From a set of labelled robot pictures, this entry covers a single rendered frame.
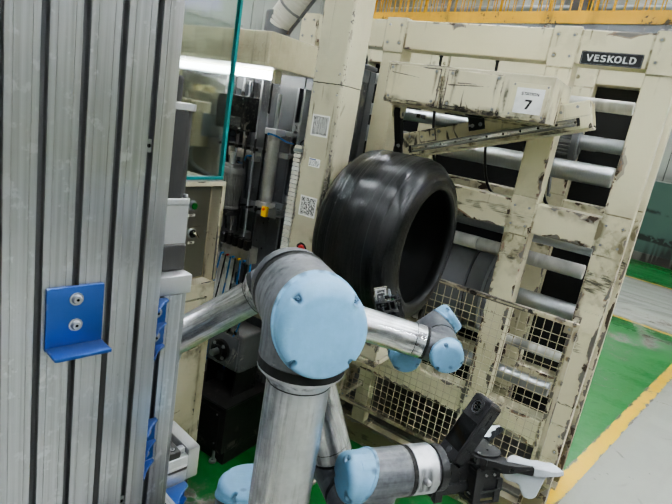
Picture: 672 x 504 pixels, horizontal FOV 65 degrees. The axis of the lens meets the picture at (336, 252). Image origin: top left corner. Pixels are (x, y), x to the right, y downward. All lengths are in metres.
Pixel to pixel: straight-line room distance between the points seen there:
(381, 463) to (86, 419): 0.44
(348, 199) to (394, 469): 0.97
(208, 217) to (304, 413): 1.34
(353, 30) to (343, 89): 0.19
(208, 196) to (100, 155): 1.20
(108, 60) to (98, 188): 0.16
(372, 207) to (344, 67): 0.53
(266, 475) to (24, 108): 0.53
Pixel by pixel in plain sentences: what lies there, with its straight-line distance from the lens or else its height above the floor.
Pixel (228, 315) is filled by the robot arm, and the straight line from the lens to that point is 1.31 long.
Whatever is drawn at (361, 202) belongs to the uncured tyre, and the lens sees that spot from 1.59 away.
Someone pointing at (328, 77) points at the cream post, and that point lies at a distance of 1.90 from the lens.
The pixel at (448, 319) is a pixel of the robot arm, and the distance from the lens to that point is 1.30.
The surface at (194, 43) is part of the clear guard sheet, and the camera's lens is 1.79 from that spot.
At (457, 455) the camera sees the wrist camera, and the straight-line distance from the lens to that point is 0.90.
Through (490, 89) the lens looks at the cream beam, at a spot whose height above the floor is 1.72.
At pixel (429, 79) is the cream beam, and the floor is 1.73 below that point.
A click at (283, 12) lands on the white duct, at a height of 1.93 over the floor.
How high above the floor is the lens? 1.55
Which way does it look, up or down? 14 degrees down
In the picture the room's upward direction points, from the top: 10 degrees clockwise
